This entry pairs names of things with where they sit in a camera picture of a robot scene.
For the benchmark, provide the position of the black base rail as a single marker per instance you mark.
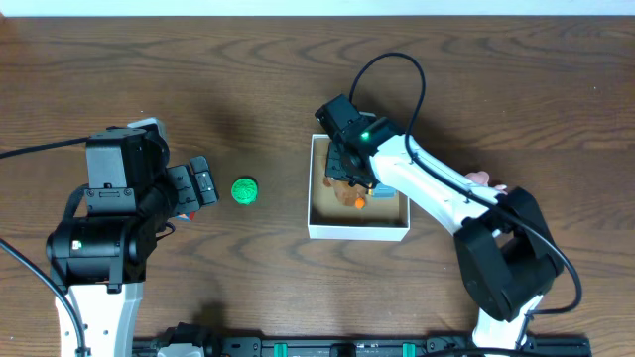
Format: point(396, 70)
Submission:
point(191, 340)

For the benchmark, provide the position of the green round spinner toy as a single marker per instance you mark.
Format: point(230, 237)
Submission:
point(245, 191)

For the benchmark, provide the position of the brown plush toy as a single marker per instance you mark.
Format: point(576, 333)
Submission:
point(347, 195)

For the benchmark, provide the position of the yellow grey toy truck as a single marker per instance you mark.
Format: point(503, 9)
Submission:
point(382, 191)

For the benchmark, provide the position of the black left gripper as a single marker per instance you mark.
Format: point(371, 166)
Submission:
point(184, 188)

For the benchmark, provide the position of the pink duck toy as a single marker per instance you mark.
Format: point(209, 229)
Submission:
point(483, 178)

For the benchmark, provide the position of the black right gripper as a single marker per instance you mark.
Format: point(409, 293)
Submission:
point(335, 167)

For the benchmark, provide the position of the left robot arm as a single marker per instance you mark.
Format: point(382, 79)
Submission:
point(110, 227)

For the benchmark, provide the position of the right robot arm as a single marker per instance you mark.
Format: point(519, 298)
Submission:
point(507, 257)

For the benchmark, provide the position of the white cardboard box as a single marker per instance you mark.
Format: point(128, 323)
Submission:
point(381, 219)

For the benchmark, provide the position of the colourful puzzle cube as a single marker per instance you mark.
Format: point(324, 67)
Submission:
point(188, 217)

